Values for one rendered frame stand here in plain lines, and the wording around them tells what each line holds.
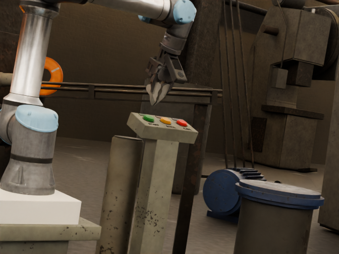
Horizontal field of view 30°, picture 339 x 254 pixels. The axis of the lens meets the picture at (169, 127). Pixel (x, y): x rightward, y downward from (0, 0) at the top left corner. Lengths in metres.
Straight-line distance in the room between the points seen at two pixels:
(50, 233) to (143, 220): 0.62
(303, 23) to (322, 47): 0.55
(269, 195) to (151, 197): 0.41
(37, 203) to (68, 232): 0.12
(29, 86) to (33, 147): 0.22
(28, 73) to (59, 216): 0.44
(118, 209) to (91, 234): 0.59
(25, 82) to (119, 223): 0.73
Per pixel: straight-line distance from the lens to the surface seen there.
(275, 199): 2.14
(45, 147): 1.73
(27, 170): 1.73
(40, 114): 1.72
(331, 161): 4.34
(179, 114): 4.88
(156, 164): 2.20
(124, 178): 2.30
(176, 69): 2.09
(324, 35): 10.35
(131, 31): 10.27
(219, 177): 3.91
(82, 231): 1.72
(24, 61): 1.86
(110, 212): 2.33
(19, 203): 1.64
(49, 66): 2.56
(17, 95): 1.86
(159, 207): 2.24
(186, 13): 1.92
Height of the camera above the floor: 0.64
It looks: 1 degrees down
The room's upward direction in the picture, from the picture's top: 9 degrees clockwise
